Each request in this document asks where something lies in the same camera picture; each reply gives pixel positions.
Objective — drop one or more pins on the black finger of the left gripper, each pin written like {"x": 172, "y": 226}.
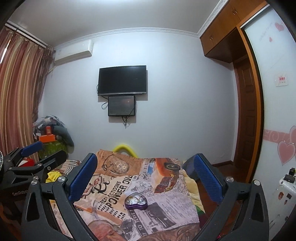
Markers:
{"x": 49, "y": 164}

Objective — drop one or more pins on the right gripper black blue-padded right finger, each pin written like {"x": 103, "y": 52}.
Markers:
{"x": 241, "y": 211}

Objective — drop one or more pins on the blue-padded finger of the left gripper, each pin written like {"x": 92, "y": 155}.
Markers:
{"x": 31, "y": 149}

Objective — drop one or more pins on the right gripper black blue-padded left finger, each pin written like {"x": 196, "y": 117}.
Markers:
{"x": 38, "y": 219}

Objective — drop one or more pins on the purple heart-shaped jewelry box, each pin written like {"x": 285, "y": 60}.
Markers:
{"x": 136, "y": 201}

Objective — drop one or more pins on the yellow cloth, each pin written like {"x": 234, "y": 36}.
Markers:
{"x": 53, "y": 176}

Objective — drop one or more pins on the pile of clutter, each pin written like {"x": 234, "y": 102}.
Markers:
{"x": 54, "y": 136}

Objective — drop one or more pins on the white device with stickers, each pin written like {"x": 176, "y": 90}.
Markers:
{"x": 284, "y": 195}

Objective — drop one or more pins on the yellow curved foam piece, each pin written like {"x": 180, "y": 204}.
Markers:
{"x": 125, "y": 148}

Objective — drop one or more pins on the newspaper print bed cover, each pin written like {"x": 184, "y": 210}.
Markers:
{"x": 174, "y": 204}

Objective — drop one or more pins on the red striped curtain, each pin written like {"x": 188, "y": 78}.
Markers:
{"x": 24, "y": 66}

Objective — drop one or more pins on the brown wooden door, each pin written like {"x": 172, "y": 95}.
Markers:
{"x": 247, "y": 117}

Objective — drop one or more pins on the white wardrobe with hearts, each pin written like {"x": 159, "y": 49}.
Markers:
{"x": 274, "y": 49}

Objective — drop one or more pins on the wooden overhead cabinet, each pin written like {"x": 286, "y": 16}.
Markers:
{"x": 222, "y": 40}

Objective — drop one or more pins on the small black wall monitor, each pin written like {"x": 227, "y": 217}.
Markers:
{"x": 121, "y": 105}

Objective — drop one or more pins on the white wall air conditioner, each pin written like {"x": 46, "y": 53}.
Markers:
{"x": 74, "y": 52}

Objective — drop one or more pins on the black wall television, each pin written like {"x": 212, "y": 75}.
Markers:
{"x": 122, "y": 80}

